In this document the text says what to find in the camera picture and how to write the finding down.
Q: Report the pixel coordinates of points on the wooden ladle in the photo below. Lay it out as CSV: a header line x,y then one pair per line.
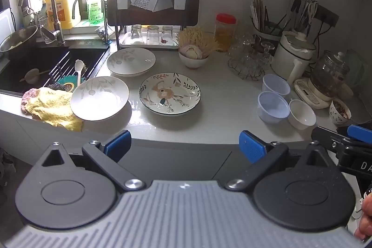
x,y
30,75

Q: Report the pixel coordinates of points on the green chopstick holder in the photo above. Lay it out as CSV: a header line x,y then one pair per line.
x,y
271,31

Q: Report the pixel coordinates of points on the pink dish cloth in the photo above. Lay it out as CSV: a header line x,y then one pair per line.
x,y
25,97

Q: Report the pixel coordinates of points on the cream kettle base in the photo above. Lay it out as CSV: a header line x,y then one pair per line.
x,y
305,91

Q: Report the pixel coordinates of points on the white electric pot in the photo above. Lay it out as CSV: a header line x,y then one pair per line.
x,y
286,62

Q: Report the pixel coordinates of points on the white garlic bowl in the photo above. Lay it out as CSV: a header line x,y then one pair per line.
x,y
193,62

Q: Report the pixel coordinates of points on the dark steel scrubber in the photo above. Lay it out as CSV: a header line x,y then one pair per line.
x,y
56,86

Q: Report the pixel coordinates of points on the translucent plastic bowl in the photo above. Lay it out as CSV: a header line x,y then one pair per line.
x,y
276,85
273,111

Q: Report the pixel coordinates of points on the cluster of cut-glass cups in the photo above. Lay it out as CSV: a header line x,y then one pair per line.
x,y
244,56

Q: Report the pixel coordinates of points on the stainless steel bowl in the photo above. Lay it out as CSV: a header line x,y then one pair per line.
x,y
17,38

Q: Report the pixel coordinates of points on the hanging kitchen utensils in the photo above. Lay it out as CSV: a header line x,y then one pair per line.
x,y
296,8

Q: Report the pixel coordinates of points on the white plastic board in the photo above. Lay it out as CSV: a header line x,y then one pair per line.
x,y
7,24

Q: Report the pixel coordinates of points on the white leaf-print plate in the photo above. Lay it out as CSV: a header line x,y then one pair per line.
x,y
130,62
98,99

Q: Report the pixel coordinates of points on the large white spoon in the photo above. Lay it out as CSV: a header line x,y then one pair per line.
x,y
78,66

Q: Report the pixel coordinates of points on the black roll-up drain rack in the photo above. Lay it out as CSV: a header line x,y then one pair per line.
x,y
93,62

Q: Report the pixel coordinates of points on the yellow dish cloth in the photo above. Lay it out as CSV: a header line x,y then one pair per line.
x,y
49,105

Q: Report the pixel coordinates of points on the black wall socket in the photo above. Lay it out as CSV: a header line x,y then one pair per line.
x,y
328,17

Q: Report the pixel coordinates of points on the person's right hand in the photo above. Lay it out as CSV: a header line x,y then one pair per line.
x,y
366,216

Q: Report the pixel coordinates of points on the bundle of dry noodles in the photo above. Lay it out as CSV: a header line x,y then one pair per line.
x,y
197,37

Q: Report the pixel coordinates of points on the white drip tray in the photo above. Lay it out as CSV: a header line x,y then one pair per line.
x,y
125,41

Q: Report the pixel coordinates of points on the bundle of chopsticks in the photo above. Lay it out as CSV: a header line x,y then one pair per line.
x,y
258,12

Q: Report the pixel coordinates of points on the small pale bottle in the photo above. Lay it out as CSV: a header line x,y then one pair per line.
x,y
29,15

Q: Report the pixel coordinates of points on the plain white bowl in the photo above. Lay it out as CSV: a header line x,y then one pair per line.
x,y
302,117

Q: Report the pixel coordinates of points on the small floral bowl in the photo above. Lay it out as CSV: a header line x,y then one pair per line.
x,y
338,118

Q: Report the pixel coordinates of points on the amber glass cup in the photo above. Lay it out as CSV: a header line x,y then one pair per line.
x,y
257,46

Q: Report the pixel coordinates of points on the dish brush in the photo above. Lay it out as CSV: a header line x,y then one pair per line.
x,y
100,32

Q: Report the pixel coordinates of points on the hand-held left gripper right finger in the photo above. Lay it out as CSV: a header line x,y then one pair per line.
x,y
251,147

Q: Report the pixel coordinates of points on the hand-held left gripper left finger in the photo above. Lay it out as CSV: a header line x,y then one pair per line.
x,y
117,145

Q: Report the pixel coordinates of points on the red-lidded clear jar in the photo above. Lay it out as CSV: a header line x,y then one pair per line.
x,y
225,33

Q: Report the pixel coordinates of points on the glass health kettle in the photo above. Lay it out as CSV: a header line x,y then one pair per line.
x,y
328,73

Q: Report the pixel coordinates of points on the tall steel faucet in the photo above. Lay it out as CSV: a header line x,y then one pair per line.
x,y
52,4

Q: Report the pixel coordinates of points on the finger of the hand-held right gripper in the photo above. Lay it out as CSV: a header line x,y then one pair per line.
x,y
325,136
360,131

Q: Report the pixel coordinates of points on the floral plate with dark rim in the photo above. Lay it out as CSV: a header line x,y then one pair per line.
x,y
168,94

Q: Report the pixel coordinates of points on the clear drinking glass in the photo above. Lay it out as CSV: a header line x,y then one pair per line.
x,y
167,35
152,35
136,34

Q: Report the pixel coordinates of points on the small gooseneck faucet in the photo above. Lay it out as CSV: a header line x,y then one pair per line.
x,y
104,12

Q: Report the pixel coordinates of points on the garlic bulb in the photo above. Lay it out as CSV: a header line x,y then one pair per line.
x,y
190,51

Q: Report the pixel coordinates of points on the green plastic bottle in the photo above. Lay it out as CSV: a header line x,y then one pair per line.
x,y
94,11

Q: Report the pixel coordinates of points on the teal flower mat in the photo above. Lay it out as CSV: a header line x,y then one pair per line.
x,y
68,81

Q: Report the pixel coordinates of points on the black kitchen sink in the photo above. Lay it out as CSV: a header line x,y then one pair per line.
x,y
17,70

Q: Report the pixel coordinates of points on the yellow detergent jug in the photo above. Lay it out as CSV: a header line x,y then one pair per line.
x,y
65,1

